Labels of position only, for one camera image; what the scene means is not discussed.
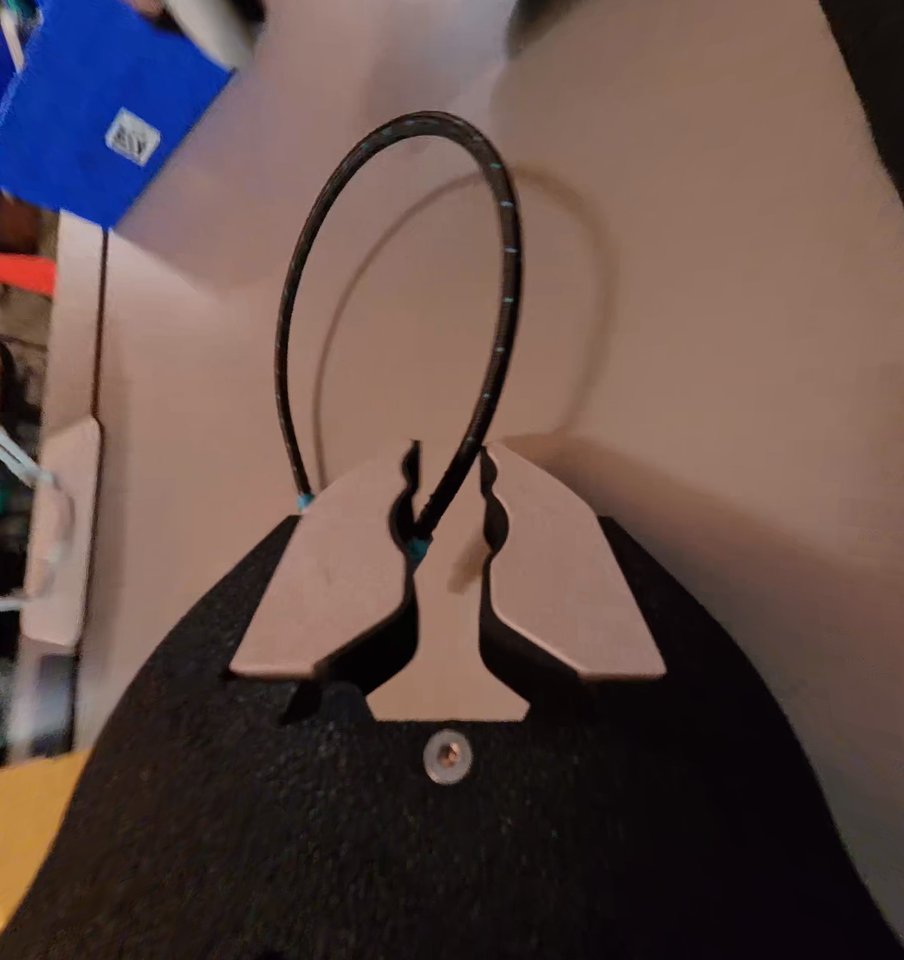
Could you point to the grey desk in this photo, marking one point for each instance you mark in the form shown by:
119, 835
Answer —
684, 337

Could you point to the blue storage bin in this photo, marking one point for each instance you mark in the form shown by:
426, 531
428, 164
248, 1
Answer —
69, 90

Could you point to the person's black jacket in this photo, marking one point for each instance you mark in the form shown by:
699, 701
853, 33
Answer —
894, 90

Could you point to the red-orange plastic piece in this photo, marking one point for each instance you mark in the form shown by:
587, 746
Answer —
17, 274

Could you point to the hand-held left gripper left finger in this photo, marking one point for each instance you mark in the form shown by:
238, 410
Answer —
324, 585

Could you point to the yellow storage bin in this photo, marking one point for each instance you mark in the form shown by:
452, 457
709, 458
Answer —
9, 840

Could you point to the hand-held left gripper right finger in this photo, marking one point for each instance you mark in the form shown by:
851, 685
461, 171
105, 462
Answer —
572, 592

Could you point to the grey metal stand base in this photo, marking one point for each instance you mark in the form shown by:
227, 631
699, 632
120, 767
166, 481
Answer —
84, 465

